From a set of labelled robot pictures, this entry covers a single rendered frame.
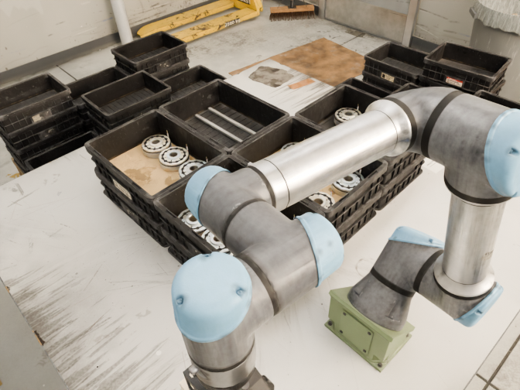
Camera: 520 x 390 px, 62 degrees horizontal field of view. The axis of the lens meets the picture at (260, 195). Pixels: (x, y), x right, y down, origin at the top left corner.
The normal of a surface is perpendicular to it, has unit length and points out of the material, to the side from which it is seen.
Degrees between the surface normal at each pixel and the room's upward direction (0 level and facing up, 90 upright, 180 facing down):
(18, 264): 0
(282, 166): 20
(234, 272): 0
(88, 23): 90
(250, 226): 28
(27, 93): 90
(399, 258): 50
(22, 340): 0
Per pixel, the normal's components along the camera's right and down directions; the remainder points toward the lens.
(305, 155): 0.22, -0.52
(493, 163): -0.76, 0.27
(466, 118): -0.52, -0.38
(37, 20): 0.69, 0.48
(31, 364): -0.04, -0.73
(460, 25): -0.73, 0.49
